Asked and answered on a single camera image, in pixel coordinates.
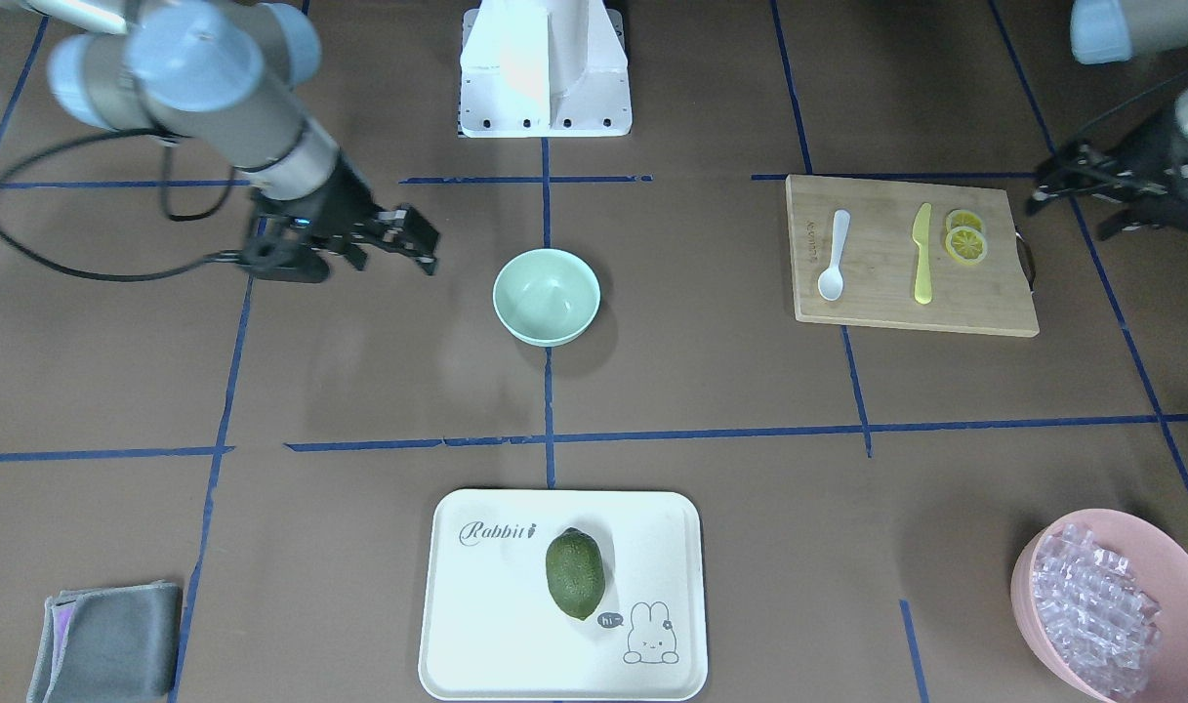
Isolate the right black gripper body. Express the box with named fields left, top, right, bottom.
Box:
left=240, top=156, right=397, bottom=283

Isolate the white plastic spoon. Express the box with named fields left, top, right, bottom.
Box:
left=816, top=209, right=851, bottom=302

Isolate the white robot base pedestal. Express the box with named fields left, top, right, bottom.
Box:
left=457, top=1, right=634, bottom=139

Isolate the pink bowl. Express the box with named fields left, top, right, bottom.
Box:
left=1009, top=509, right=1188, bottom=702

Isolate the lower lemon slice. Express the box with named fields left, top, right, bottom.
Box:
left=943, top=226, right=988, bottom=266

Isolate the clear ice cubes pile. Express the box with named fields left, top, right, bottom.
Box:
left=1030, top=523, right=1161, bottom=699

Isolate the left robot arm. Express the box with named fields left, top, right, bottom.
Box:
left=1026, top=1, right=1188, bottom=240

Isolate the cream rabbit tray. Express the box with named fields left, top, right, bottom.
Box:
left=418, top=488, right=709, bottom=702

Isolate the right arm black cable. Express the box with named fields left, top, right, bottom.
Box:
left=0, top=129, right=263, bottom=284

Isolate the yellow plastic knife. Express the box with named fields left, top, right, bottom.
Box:
left=911, top=203, right=933, bottom=306

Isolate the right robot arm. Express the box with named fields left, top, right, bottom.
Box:
left=0, top=1, right=440, bottom=283

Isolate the lemon slice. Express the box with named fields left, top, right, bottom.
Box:
left=944, top=209, right=985, bottom=234
left=943, top=226, right=988, bottom=266

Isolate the upper lemon slice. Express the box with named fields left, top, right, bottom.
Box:
left=944, top=209, right=985, bottom=234

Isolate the bamboo cutting board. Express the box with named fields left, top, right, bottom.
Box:
left=784, top=175, right=1040, bottom=338

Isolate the grey folded cloth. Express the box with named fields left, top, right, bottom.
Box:
left=25, top=580, right=183, bottom=702

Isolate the green avocado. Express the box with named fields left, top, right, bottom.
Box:
left=545, top=526, right=606, bottom=620

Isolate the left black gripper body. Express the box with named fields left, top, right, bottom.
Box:
left=1079, top=107, right=1188, bottom=241

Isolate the light green bowl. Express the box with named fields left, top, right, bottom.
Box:
left=492, top=248, right=602, bottom=348

